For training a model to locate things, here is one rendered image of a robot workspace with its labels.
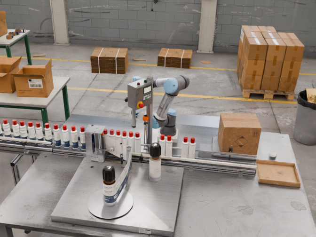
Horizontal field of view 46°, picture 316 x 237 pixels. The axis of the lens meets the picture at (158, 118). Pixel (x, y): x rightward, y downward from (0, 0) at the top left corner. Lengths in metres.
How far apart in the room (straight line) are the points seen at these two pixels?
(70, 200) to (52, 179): 0.35
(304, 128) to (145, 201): 2.99
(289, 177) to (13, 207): 2.03
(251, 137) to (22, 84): 2.54
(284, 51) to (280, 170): 3.21
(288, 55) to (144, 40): 3.45
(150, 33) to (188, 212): 6.07
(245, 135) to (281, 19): 5.40
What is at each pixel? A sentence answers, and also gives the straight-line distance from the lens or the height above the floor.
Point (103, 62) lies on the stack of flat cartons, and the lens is 6.88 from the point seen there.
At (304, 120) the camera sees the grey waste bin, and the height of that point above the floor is 0.34.
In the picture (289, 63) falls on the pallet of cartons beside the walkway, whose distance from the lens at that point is 6.11.
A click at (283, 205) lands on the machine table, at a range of 2.79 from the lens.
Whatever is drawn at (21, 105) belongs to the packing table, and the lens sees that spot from 4.25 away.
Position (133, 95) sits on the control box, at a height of 1.40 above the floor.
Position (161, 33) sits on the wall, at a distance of 8.21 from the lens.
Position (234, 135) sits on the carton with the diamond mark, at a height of 1.04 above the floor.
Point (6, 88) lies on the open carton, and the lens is 4.51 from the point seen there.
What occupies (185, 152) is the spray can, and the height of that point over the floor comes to 0.97.
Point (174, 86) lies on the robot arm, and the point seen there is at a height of 1.44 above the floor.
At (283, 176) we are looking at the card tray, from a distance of 3.05.
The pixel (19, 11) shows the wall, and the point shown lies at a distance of 8.98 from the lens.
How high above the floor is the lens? 2.59
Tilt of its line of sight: 29 degrees down
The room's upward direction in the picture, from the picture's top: 1 degrees clockwise
